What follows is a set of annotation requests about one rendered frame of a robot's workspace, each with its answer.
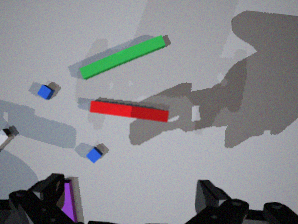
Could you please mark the red rod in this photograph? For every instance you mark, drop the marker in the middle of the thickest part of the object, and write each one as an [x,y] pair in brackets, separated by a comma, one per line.
[129,111]

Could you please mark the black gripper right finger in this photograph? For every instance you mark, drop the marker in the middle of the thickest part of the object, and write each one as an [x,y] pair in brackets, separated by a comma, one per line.
[208,194]

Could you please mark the small blue cube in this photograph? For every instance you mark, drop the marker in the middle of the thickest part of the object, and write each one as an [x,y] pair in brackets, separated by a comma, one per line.
[94,154]
[45,92]

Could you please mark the grey rectangular block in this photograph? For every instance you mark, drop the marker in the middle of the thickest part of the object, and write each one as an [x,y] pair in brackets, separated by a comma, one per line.
[5,136]

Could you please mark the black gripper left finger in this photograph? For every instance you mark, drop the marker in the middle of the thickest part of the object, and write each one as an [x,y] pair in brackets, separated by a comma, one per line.
[23,205]

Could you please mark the purple rod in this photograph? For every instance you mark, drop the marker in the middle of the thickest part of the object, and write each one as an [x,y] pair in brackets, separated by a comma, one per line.
[69,206]

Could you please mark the green rod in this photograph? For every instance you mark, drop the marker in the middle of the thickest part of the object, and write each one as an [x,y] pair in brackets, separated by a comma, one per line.
[122,57]

